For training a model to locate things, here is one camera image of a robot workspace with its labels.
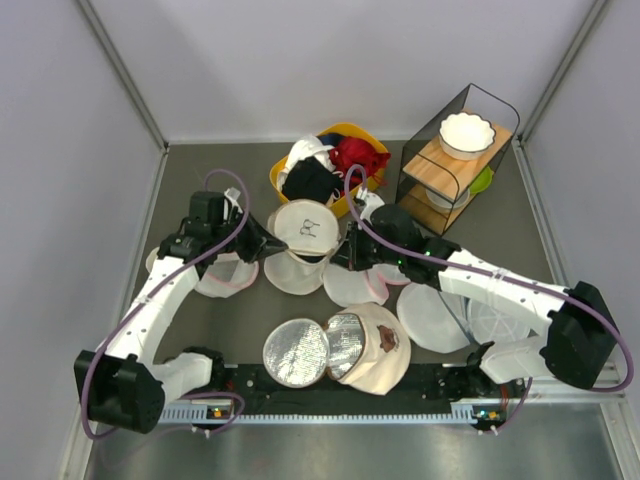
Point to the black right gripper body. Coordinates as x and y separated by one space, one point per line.
369 251

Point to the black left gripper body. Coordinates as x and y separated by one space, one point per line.
219 231

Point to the beige mesh bag with glasses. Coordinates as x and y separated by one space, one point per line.
309 228

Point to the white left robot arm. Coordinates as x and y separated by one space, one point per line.
119 384

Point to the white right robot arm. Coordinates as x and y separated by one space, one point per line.
573 330

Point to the pink trimmed bag centre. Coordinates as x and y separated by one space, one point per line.
346 288

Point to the pink trimmed bag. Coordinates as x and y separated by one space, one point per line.
346 288
227 276

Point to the dark blue bra in bag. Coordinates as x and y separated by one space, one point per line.
310 259

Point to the pink trimmed bag left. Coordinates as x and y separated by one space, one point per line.
227 276

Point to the black bra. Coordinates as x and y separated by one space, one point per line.
309 179

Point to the red bra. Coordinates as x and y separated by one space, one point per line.
356 151

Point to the beige foil lined bear bag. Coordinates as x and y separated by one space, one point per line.
363 346

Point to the white bra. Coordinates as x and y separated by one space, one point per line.
308 146

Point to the grey trimmed white mesh bag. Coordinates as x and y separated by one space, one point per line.
445 323

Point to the yellow plastic basket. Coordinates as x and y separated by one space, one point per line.
340 207

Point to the green plastic bowl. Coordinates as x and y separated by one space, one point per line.
482 182

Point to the white scalloped bowl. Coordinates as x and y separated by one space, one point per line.
466 137

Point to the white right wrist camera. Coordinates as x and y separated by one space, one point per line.
367 202

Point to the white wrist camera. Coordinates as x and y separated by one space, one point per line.
367 202
232 209

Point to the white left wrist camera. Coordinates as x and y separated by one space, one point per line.
232 209

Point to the black wire shelf rack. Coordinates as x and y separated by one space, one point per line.
425 165

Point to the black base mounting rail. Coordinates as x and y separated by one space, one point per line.
424 389

